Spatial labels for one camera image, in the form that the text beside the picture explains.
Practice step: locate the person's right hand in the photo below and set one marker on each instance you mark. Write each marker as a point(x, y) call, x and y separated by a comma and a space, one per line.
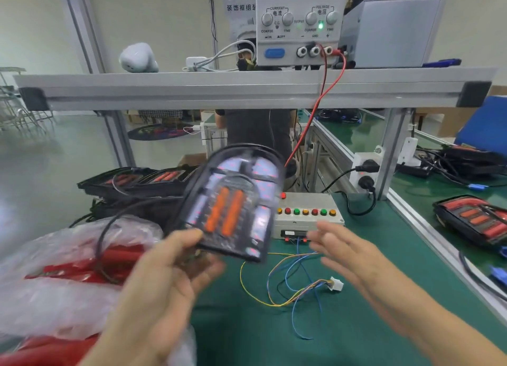
point(356, 265)

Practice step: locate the person's left hand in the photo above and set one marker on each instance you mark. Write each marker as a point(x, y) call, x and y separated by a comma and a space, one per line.
point(150, 302)

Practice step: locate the person's right fingers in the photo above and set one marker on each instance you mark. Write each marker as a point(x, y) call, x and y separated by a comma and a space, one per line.
point(330, 245)

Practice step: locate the person's left thumb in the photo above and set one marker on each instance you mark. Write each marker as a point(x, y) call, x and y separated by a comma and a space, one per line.
point(184, 239)

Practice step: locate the black tail lamp orange reflectors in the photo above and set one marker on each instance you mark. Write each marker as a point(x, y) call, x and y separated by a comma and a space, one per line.
point(233, 203)

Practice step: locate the person's right forearm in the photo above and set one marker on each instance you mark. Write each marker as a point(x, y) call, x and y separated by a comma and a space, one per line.
point(439, 326)

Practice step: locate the person's left forearm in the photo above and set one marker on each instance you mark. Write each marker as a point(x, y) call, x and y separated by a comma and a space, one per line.
point(126, 354)

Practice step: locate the white test box coloured buttons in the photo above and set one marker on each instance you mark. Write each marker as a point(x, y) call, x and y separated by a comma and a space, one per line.
point(307, 215)

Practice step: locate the stack of black tail lamps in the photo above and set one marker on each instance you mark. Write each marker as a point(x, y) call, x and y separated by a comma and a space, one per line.
point(130, 185)

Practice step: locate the white power socket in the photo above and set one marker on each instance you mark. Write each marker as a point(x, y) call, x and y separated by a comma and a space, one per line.
point(366, 170)

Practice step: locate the pile of red lamp covers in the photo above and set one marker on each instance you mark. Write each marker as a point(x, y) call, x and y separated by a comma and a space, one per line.
point(79, 265)

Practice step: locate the round dark lamp plate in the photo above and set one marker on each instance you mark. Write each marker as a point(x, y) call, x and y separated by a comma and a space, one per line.
point(158, 132)

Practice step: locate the clear plastic bag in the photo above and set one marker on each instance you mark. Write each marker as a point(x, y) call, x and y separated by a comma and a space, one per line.
point(59, 302)

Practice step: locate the red test lead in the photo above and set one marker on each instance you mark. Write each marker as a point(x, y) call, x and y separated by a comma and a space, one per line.
point(317, 104)

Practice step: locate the black tail lamp red lens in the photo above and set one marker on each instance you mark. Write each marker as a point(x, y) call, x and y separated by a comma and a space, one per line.
point(475, 221)

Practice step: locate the blue connector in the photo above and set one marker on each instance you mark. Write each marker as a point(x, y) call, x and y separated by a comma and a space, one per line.
point(478, 187)

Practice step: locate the cardboard box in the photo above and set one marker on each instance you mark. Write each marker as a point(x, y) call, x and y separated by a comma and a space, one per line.
point(455, 120)

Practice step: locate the white plastic housing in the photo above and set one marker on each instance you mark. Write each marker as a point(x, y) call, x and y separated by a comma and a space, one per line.
point(138, 59)

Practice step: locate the blue plastic bin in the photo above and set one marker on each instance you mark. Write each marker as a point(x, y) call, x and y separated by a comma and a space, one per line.
point(485, 126)

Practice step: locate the blue pen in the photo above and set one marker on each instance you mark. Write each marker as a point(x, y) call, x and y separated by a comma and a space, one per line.
point(441, 62)

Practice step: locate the grey metal box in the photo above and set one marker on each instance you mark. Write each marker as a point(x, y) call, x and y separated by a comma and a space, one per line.
point(392, 33)

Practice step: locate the white bench power supply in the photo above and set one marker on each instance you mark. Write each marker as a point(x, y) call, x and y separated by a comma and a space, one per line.
point(301, 21)

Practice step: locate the white paper sign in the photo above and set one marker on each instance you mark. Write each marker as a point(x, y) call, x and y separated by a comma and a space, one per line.
point(239, 5)

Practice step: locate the aluminium frame shelf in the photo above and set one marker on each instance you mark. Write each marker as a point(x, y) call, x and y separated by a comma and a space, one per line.
point(253, 88)

